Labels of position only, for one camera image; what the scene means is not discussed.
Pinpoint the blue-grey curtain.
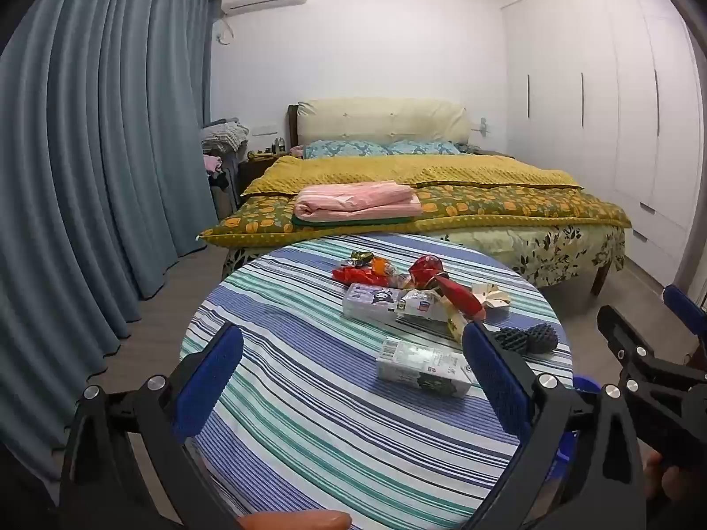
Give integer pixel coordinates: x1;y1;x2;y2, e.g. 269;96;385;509
0;0;222;481

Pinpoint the red crumpled wrapper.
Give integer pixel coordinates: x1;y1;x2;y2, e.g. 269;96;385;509
331;265;382;286

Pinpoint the white wardrobe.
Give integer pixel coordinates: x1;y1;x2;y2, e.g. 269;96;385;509
500;0;702;299

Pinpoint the dark wooden nightstand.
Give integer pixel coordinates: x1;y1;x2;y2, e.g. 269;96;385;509
237;151;280;197

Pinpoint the white snack packet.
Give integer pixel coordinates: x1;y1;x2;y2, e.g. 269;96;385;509
396;288;468;339

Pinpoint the long red packet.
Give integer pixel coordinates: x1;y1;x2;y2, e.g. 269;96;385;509
433;275;488;322

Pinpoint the black spiky massage roller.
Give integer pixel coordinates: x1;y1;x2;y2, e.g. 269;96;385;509
493;322;560;355

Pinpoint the striped tablecloth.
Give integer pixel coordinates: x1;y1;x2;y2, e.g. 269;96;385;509
179;232;575;530

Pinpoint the person's left hand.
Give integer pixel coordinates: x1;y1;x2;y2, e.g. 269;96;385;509
237;511;353;530

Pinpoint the person's right hand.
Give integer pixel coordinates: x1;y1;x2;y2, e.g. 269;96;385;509
645;450;707;509

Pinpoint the yellow dotted blanket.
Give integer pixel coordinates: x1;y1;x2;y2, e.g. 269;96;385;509
241;153;583;197

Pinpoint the white rectangular carton box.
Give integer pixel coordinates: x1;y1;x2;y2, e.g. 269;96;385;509
376;337;480;398

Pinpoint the clear plastic box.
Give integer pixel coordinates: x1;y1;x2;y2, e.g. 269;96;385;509
341;283;403;322

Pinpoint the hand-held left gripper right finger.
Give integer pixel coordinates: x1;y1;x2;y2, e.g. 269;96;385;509
463;321;647;530

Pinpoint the pink striped folded blanket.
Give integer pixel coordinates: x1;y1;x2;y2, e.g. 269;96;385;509
293;181;423;222

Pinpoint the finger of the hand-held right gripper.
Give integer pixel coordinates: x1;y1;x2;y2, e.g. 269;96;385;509
598;305;707;398
663;285;707;337

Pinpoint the cream padded headboard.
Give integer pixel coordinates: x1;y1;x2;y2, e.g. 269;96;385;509
287;96;471;147

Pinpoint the dark wooden bed leg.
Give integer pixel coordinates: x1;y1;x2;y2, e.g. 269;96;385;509
590;262;613;296

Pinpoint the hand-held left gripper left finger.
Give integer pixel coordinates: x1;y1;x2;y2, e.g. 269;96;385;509
58;323;244;530

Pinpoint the teal floral pillow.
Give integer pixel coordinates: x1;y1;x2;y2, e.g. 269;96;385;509
387;140;462;156
303;140;390;160

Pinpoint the pile of clothes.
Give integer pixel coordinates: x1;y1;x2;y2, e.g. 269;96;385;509
200;117;251;191

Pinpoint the crumpled white paper carton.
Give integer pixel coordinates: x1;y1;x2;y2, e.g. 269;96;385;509
471;281;512;310

